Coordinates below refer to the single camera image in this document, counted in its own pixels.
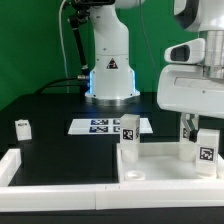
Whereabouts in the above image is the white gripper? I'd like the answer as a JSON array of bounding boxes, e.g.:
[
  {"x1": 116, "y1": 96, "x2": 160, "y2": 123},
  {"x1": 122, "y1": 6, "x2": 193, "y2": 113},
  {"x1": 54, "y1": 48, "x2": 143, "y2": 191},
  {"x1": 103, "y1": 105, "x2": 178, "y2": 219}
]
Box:
[{"x1": 157, "y1": 65, "x2": 224, "y2": 143}]

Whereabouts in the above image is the white square table top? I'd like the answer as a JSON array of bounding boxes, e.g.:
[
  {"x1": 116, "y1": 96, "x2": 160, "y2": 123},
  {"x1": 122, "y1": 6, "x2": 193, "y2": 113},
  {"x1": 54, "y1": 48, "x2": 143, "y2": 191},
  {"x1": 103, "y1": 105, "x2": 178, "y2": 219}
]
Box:
[{"x1": 117, "y1": 142, "x2": 224, "y2": 185}]

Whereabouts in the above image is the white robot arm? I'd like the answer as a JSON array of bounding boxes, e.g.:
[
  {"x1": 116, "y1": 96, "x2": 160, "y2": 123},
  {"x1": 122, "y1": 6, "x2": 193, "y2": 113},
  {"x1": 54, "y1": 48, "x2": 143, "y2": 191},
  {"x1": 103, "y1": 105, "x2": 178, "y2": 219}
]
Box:
[{"x1": 71, "y1": 0, "x2": 224, "y2": 119}]

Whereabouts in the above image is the white U-shaped fence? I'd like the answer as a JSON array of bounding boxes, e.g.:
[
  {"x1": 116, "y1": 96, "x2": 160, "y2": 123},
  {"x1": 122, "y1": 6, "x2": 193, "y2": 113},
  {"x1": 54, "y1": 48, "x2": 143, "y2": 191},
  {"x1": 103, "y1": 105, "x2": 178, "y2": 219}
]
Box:
[{"x1": 0, "y1": 149, "x2": 224, "y2": 212}]

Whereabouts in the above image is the white sheet with tags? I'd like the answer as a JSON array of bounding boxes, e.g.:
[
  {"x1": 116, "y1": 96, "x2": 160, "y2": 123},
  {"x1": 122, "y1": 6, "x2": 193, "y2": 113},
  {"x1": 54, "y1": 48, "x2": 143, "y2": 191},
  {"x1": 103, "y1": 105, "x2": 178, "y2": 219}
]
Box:
[{"x1": 67, "y1": 117, "x2": 154, "y2": 136}]

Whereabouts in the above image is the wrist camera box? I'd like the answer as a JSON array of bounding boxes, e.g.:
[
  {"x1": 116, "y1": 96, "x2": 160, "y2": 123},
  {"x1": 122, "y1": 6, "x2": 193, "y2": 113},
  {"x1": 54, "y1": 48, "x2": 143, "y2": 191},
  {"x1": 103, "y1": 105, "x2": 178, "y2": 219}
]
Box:
[{"x1": 164, "y1": 38, "x2": 206, "y2": 64}]

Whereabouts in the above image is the black cable at base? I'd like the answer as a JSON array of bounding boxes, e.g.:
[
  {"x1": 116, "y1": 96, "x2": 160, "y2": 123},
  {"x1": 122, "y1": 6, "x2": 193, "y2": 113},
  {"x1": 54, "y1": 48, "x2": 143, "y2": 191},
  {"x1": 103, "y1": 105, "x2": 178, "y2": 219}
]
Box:
[{"x1": 34, "y1": 77, "x2": 90, "y2": 95}]

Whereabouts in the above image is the white cable behind robot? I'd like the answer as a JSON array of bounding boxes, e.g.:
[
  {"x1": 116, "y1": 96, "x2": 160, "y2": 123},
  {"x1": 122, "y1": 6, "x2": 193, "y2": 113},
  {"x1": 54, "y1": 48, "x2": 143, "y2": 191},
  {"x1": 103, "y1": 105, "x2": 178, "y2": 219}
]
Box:
[{"x1": 57, "y1": 0, "x2": 70, "y2": 80}]

